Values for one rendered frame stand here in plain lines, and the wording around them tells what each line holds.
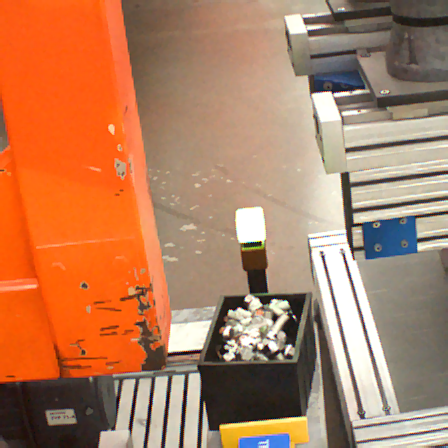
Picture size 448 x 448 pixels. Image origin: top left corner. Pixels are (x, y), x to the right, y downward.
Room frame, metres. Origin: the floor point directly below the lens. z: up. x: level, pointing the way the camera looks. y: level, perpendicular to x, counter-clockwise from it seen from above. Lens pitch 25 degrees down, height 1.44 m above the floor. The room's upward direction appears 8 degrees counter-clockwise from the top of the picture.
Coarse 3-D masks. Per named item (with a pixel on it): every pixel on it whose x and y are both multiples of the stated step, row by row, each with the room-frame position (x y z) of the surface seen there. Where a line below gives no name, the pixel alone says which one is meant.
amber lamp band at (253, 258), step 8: (264, 240) 1.72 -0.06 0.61; (240, 248) 1.71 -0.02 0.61; (248, 248) 1.70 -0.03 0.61; (256, 248) 1.70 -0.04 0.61; (264, 248) 1.70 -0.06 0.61; (248, 256) 1.70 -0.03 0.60; (256, 256) 1.70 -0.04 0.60; (264, 256) 1.70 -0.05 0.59; (248, 264) 1.70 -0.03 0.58; (256, 264) 1.70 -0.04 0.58; (264, 264) 1.70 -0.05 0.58
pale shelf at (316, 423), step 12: (312, 384) 1.54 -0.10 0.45; (312, 396) 1.51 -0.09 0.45; (312, 408) 1.47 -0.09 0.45; (312, 420) 1.44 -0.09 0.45; (324, 420) 1.44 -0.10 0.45; (216, 432) 1.45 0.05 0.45; (312, 432) 1.41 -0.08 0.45; (324, 432) 1.41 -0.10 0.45; (216, 444) 1.42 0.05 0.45; (300, 444) 1.39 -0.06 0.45; (312, 444) 1.38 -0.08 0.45; (324, 444) 1.38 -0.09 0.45
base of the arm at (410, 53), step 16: (400, 16) 1.80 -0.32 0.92; (400, 32) 1.80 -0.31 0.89; (416, 32) 1.78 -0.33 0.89; (432, 32) 1.77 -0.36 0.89; (400, 48) 1.79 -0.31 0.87; (416, 48) 1.77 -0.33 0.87; (432, 48) 1.76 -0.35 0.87; (400, 64) 1.79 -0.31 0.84; (416, 64) 1.77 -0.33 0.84; (432, 64) 1.76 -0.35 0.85; (416, 80) 1.76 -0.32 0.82; (432, 80) 1.75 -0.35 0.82
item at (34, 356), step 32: (0, 160) 1.66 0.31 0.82; (0, 192) 1.56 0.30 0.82; (0, 224) 1.56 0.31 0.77; (0, 256) 1.56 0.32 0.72; (0, 288) 1.54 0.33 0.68; (32, 288) 1.53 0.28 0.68; (0, 320) 1.54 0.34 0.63; (32, 320) 1.53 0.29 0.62; (0, 352) 1.54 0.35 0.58; (32, 352) 1.54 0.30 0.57
